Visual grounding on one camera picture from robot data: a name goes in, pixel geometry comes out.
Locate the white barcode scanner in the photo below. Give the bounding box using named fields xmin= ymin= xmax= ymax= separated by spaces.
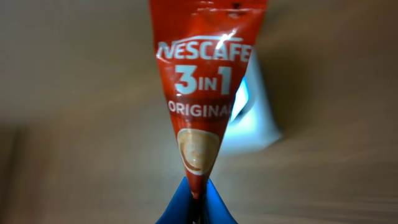
xmin=220 ymin=52 xmax=282 ymax=156

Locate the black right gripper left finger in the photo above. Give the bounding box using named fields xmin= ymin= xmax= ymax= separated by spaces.
xmin=155 ymin=177 xmax=192 ymax=224

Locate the red coffee stick sachet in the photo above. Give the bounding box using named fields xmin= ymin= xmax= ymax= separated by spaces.
xmin=148 ymin=0 xmax=269 ymax=200

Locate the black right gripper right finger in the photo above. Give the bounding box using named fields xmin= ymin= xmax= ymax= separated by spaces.
xmin=205 ymin=179 xmax=238 ymax=224

